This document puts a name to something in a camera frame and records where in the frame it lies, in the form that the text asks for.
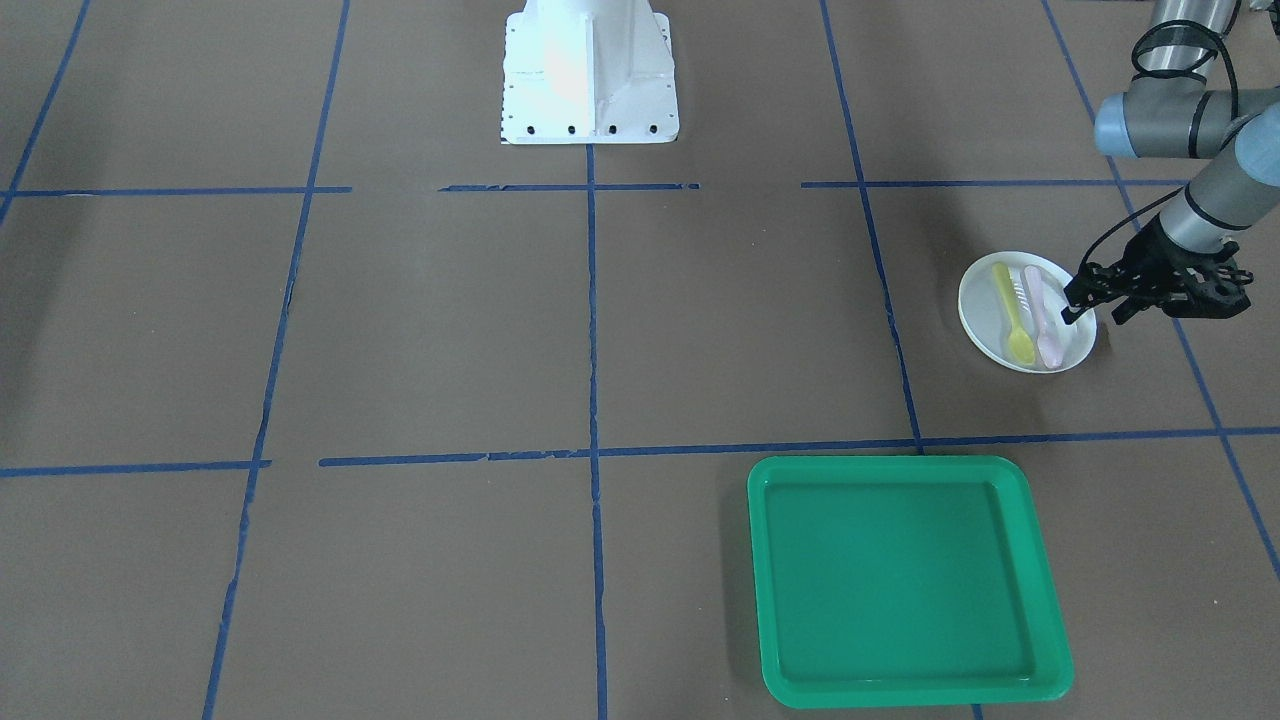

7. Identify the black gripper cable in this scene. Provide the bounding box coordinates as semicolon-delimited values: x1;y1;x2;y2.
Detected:
1076;18;1242;286

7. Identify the yellow plastic spoon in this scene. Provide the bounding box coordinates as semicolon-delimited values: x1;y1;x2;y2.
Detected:
991;263;1036;366

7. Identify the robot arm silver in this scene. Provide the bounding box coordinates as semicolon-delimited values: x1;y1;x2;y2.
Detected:
1061;1;1279;324

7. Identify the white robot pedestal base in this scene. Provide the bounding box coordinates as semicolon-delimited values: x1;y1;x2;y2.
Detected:
499;1;681;146

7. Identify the white round plate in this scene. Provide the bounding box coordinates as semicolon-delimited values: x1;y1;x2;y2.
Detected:
957;251;1098;375

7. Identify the green plastic tray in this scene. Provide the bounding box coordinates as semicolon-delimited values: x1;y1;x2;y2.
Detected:
746;455;1075;710

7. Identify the brown paper table cover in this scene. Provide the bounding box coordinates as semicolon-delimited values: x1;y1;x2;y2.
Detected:
3;1;1277;719

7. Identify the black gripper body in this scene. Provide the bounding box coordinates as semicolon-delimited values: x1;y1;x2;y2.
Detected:
1111;220;1254;320

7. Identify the pink plastic spoon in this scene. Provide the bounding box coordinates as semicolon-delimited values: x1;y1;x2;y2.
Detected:
1021;265;1065;372

